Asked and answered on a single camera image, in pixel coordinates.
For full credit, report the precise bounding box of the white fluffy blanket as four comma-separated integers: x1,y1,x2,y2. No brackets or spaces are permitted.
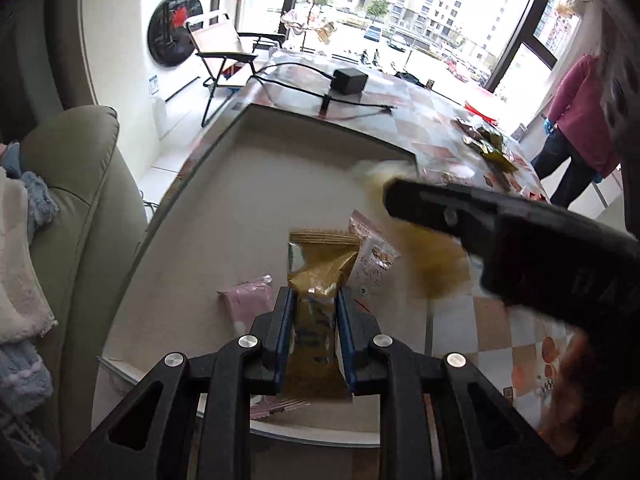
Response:
0,165,58,346

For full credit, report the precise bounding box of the black power adapter with cable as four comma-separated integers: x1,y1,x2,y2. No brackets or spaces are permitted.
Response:
247,62,396,118

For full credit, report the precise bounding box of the green sofa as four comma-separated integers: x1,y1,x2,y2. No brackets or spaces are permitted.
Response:
20,105,151,461

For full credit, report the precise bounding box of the green rimmed storage box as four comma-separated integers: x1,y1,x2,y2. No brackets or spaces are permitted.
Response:
97,102,436,448

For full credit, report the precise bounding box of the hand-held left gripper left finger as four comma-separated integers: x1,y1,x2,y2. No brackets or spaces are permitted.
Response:
55,286,296,480

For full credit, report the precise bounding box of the pile of green yellow packets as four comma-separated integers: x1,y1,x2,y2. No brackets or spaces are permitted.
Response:
452,115,521,173

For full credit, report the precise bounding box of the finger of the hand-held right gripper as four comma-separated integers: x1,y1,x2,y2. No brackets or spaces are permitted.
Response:
384,177,501,253

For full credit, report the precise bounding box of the dark patterned cloth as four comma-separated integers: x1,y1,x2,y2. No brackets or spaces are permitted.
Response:
0,410,58,480

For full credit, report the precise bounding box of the person's right forearm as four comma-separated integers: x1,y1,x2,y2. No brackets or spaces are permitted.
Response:
537,330,640,480

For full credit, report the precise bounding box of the pink white snack packet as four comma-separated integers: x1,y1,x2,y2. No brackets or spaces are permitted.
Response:
346,210,401,291

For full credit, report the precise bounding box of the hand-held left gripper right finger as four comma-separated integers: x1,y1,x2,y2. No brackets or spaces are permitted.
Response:
336,286,571,480

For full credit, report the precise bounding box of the pale blue knitted blanket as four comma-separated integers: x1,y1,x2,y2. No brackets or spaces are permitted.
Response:
0,340,53,416

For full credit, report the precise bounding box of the gold snack packet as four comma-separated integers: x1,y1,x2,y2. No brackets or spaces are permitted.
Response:
277,230,361,401
360,160,476,301

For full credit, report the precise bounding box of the white washing machine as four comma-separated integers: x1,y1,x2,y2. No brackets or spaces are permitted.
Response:
141,0,211,101

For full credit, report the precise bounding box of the folding chair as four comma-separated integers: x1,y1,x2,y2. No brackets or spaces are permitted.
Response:
184,10,286,128

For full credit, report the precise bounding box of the cluttered small stand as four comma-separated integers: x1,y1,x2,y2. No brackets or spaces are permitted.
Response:
280,2,341,53

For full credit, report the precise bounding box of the red tray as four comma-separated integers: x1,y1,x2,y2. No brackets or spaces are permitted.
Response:
462,100,501,123

